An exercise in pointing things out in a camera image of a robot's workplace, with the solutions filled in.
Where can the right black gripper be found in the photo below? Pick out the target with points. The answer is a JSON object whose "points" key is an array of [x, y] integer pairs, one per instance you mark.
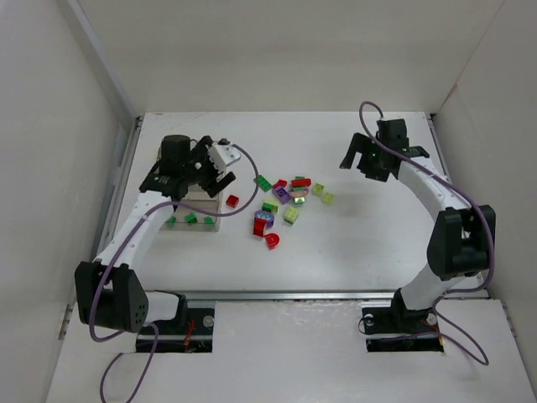
{"points": [[363, 155]]}

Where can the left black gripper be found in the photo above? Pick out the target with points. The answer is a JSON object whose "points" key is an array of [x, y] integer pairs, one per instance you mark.
{"points": [[210, 177]]}

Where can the yellow-green lego brick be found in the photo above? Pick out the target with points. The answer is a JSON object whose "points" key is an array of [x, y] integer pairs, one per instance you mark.
{"points": [[291, 215], [328, 198], [317, 189]]}

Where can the long red lego brick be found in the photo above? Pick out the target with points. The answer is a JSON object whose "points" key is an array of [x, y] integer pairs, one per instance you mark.
{"points": [[300, 182]]}

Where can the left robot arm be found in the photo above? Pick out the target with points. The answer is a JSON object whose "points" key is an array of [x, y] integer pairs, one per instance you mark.
{"points": [[108, 291]]}

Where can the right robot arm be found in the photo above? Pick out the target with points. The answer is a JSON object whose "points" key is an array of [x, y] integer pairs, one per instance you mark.
{"points": [[462, 237]]}

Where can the small red lego cube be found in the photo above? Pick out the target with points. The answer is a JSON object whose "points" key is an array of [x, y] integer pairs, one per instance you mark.
{"points": [[232, 201]]}

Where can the flat green lego plate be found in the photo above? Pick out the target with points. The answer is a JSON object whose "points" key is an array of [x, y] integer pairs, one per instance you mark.
{"points": [[262, 183]]}

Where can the clear compartment organizer tray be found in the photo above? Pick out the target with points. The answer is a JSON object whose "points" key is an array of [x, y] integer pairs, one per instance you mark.
{"points": [[197, 201]]}

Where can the green and yellow lego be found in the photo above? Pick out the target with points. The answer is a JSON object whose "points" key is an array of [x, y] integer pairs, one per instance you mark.
{"points": [[270, 206]]}

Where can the purple flower lego disc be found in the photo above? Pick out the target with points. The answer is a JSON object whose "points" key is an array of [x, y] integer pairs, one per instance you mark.
{"points": [[268, 217]]}

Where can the red curved lego piece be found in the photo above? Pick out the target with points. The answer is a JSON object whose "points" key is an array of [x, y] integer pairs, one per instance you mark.
{"points": [[279, 183]]}

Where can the purple hollow lego brick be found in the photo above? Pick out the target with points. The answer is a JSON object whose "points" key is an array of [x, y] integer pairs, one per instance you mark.
{"points": [[281, 194]]}

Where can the red arch lego block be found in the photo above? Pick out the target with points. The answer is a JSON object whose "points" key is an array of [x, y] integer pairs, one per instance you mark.
{"points": [[259, 228]]}

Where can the red half-round lego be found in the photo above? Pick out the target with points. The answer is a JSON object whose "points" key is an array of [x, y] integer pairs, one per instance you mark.
{"points": [[272, 240]]}

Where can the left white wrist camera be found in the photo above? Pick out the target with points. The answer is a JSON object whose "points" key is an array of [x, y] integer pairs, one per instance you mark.
{"points": [[223, 154]]}

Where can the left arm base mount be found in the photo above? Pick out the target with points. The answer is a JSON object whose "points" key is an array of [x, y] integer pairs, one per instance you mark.
{"points": [[184, 326]]}

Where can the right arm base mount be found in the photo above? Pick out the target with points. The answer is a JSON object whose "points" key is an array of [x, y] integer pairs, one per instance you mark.
{"points": [[395, 329]]}

